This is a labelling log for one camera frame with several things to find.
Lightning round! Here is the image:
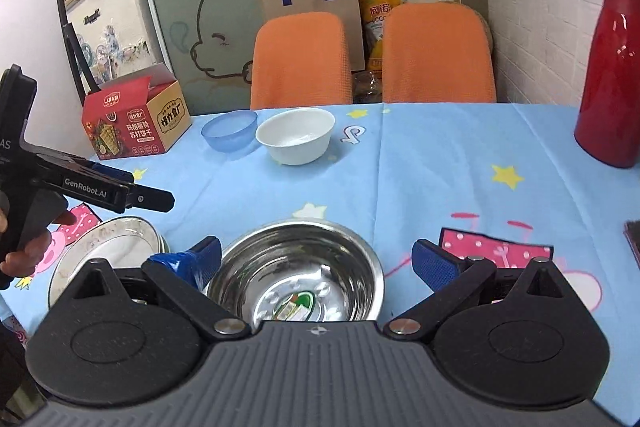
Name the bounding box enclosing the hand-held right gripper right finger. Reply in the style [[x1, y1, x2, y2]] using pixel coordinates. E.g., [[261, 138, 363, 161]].
[[385, 238, 576, 341]]

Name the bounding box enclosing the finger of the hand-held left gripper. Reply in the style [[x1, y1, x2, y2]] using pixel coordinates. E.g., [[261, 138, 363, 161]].
[[125, 186, 176, 214], [75, 158, 136, 184]]

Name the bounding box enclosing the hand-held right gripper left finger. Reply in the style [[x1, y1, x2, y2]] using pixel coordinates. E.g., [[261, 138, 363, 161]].
[[57, 235, 253, 342]]

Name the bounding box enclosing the oval white floral plate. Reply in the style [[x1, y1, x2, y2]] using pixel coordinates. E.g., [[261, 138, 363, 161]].
[[47, 216, 172, 308]]

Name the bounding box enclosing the blue translucent bowl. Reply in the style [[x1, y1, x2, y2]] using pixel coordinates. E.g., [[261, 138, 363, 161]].
[[201, 110, 259, 156]]

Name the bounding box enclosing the stainless steel bowl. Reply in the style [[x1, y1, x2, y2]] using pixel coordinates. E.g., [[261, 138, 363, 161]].
[[205, 219, 386, 323]]

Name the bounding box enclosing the white ceramic bowl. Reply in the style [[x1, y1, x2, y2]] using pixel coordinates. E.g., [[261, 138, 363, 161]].
[[255, 108, 336, 166]]

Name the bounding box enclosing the person's left hand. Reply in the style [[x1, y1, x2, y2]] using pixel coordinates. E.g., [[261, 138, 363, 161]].
[[0, 206, 77, 279]]

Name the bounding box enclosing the red cracker box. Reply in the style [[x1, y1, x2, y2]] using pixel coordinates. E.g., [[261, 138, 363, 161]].
[[81, 63, 192, 158]]

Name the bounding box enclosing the blue cartoon pig tablecloth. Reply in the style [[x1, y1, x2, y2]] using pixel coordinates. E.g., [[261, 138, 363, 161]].
[[0, 102, 640, 388]]

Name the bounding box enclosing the clear plastic bag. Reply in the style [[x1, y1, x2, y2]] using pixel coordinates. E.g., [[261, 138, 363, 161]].
[[351, 71, 386, 104]]

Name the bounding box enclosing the smartphone in purple case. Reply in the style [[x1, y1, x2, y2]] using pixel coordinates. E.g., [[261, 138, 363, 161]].
[[623, 219, 640, 258]]

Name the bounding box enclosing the orange chair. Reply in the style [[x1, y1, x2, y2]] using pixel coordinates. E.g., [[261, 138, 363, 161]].
[[250, 12, 355, 110], [381, 2, 497, 104]]

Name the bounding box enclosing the red thermos jug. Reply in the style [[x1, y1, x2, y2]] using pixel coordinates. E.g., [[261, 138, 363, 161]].
[[573, 0, 640, 169]]

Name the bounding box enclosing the yellow snack bag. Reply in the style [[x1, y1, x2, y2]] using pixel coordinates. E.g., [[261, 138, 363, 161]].
[[357, 0, 403, 75]]

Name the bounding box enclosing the brown paper bag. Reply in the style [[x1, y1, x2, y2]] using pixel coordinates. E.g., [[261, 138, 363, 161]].
[[260, 0, 365, 72]]

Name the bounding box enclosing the white board black frame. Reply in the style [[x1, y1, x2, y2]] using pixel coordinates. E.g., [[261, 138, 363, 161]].
[[0, 0, 96, 158]]

